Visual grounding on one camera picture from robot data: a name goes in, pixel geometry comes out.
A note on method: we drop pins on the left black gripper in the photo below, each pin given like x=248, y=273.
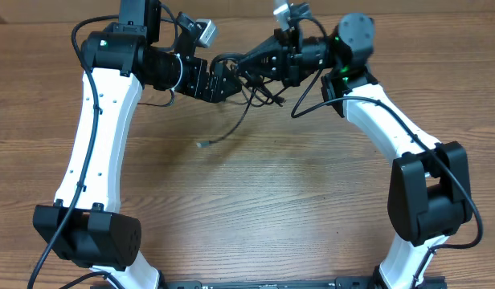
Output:
x=200, y=77

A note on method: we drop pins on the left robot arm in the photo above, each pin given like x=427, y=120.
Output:
x=84, y=223

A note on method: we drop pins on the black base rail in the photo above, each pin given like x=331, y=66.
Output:
x=338, y=283

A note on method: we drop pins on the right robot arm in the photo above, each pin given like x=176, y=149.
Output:
x=429, y=197

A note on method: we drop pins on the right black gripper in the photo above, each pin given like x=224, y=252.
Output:
x=282, y=56

